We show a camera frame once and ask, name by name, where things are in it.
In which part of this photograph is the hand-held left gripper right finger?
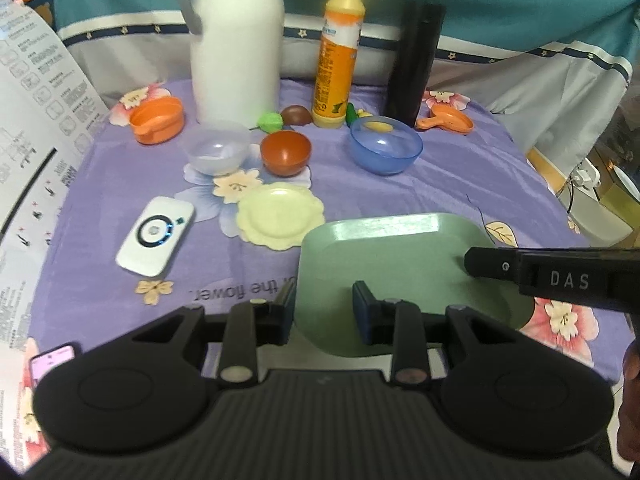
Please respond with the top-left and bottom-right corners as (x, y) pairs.
(352, 281), (516, 387)

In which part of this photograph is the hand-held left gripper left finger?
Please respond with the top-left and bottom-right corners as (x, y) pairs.
(131, 280), (297, 388)

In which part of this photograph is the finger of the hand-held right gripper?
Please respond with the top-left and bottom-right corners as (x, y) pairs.
(464, 246), (523, 281)

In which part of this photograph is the green square plate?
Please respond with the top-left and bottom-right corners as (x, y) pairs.
(294, 213), (535, 359)

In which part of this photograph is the yellow flower-shaped plate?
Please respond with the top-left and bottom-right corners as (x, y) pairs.
(236, 182), (326, 251)

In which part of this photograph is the blue plastic bowl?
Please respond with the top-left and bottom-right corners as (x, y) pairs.
(348, 115), (424, 176)

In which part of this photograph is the orange-brown bowl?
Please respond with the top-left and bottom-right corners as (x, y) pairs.
(259, 130), (314, 177)

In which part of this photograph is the clear plastic bowl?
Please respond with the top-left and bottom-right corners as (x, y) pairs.
(182, 120), (251, 176)

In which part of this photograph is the person's right hand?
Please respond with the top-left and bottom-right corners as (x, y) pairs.
(619, 339), (640, 465)

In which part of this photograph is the white round appliance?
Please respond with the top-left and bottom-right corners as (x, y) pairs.
(559, 187), (637, 249)

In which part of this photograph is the purple floral tablecloth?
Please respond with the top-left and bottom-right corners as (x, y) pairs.
(25, 77), (626, 386)

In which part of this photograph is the white power strip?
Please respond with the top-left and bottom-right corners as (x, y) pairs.
(570, 166), (602, 192)

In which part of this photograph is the orange toy frying pan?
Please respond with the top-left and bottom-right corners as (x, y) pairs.
(415, 104), (474, 136)

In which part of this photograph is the white oval device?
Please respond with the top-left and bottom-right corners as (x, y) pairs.
(115, 196), (196, 278)

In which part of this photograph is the grey cloth with yellow band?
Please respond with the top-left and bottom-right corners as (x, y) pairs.
(434, 37), (635, 196)

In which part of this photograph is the yellow toy banana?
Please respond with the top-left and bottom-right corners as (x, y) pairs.
(357, 111), (397, 134)

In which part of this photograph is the green toy fruit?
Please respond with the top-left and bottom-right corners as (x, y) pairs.
(250, 111), (284, 134)

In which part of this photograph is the brown toy fruit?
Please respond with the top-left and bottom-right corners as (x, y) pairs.
(280, 104), (313, 127)

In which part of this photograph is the black tumbler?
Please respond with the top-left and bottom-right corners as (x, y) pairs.
(384, 1), (447, 128)

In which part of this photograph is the orange toy pot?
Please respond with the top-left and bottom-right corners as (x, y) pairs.
(129, 97), (186, 146)

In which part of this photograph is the smartphone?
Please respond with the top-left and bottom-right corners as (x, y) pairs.
(28, 342), (82, 387)

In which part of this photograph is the orange and yellow bottle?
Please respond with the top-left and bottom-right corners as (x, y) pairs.
(311, 0), (363, 129)

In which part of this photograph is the white thermos jug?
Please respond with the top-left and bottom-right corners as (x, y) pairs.
(176, 0), (286, 130)

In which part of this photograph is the printed instruction sheet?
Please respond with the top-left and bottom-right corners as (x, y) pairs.
(0, 0), (110, 476)

